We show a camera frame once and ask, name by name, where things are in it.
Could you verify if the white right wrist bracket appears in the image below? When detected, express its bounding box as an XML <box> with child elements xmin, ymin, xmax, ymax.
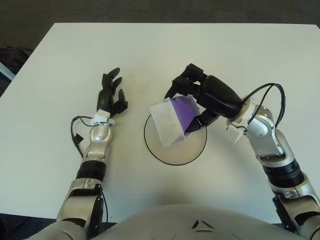
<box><xmin>225</xmin><ymin>98</ymin><xmax>258</xmax><ymax>145</ymax></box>

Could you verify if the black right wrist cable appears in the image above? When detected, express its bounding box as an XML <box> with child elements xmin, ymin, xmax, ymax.
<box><xmin>243</xmin><ymin>82</ymin><xmax>287</xmax><ymax>131</ymax></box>

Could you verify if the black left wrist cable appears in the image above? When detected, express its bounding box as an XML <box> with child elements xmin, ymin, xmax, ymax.
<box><xmin>70</xmin><ymin>114</ymin><xmax>101</xmax><ymax>159</ymax></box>

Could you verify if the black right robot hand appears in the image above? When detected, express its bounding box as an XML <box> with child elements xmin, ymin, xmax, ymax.
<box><xmin>163</xmin><ymin>63</ymin><xmax>245</xmax><ymax>134</ymax></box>

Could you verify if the grey robot torso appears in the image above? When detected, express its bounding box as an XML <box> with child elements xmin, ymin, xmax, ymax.
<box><xmin>31</xmin><ymin>203</ymin><xmax>315</xmax><ymax>240</ymax></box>

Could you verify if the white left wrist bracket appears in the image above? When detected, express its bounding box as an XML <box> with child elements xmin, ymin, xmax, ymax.
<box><xmin>90</xmin><ymin>110</ymin><xmax>117</xmax><ymax>127</ymax></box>

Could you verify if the black bag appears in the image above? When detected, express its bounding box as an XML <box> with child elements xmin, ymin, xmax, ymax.
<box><xmin>0</xmin><ymin>46</ymin><xmax>33</xmax><ymax>81</ymax></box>

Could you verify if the purple tissue paper pack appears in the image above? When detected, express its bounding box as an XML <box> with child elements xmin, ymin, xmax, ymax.
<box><xmin>148</xmin><ymin>95</ymin><xmax>202</xmax><ymax>149</ymax></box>

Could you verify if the white plate with black rim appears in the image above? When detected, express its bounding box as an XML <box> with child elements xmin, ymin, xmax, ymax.
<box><xmin>143</xmin><ymin>112</ymin><xmax>208</xmax><ymax>167</ymax></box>

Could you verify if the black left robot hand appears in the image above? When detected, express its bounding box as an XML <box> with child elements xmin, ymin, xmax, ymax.
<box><xmin>95</xmin><ymin>67</ymin><xmax>129</xmax><ymax>118</ymax></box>

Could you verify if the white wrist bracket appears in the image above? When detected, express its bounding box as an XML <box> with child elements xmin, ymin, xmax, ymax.
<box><xmin>225</xmin><ymin>98</ymin><xmax>258</xmax><ymax>145</ymax></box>
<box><xmin>90</xmin><ymin>110</ymin><xmax>117</xmax><ymax>127</ymax></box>

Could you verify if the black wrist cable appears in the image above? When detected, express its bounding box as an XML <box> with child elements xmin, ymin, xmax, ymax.
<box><xmin>70</xmin><ymin>114</ymin><xmax>101</xmax><ymax>159</ymax></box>
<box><xmin>243</xmin><ymin>82</ymin><xmax>287</xmax><ymax>131</ymax></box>

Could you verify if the white flat strip object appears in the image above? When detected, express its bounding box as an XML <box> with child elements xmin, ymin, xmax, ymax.
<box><xmin>0</xmin><ymin>61</ymin><xmax>17</xmax><ymax>81</ymax></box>

